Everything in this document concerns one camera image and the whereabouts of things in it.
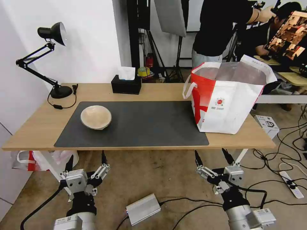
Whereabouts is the black framed monitor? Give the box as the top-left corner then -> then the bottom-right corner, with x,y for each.
263,4 -> 307,70

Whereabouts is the black adapter cable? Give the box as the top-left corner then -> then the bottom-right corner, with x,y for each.
158,197 -> 224,230

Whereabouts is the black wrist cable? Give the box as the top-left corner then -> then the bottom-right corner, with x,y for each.
240,186 -> 268,209
20,182 -> 70,230

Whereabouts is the white power strip cable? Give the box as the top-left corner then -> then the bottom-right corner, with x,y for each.
279,163 -> 297,172

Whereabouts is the white power strip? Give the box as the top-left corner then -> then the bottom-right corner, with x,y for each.
279,170 -> 303,199

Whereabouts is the silver power adapter box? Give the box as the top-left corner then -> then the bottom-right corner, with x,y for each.
125,193 -> 161,226

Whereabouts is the black floor cable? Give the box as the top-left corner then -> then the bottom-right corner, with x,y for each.
251,103 -> 307,173

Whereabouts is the white red plastic bag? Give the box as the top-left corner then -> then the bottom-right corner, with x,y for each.
10,150 -> 80,172

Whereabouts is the dark grey desk mat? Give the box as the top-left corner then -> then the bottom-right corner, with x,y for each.
53,101 -> 210,148

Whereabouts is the grey photo reflector panel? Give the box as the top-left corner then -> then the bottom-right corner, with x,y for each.
153,0 -> 187,37

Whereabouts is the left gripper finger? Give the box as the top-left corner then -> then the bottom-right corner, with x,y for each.
59,154 -> 74,180
90,150 -> 111,180

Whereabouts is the red white takeout bag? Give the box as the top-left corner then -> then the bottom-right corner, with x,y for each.
182,54 -> 278,135

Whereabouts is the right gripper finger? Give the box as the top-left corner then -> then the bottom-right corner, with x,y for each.
194,150 -> 218,181
221,148 -> 241,168

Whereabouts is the black light stand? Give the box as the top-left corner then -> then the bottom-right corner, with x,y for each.
138,0 -> 185,83

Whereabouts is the white tissue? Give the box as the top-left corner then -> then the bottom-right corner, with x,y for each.
117,67 -> 136,80

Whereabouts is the black tissue box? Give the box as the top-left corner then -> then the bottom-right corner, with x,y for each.
111,74 -> 142,95

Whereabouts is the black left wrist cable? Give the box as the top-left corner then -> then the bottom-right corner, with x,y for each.
20,182 -> 70,230

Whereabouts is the black lamp cable with switch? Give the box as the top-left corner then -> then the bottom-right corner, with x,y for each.
47,83 -> 79,111

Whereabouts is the beige paper bowl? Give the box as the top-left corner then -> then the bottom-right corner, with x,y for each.
80,106 -> 113,131

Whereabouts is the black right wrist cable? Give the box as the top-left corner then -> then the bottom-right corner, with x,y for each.
240,186 -> 268,209

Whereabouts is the black desk lamp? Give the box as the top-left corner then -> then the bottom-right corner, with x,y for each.
16,22 -> 73,99

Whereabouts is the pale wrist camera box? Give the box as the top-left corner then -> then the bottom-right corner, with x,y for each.
65,169 -> 88,194
224,165 -> 245,187

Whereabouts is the person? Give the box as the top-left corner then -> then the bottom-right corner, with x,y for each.
255,2 -> 303,57
192,0 -> 277,70

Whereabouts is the white cardboard box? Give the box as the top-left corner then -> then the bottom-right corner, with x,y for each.
254,115 -> 280,140

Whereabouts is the wooden side table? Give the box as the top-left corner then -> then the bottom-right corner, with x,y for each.
254,55 -> 307,87

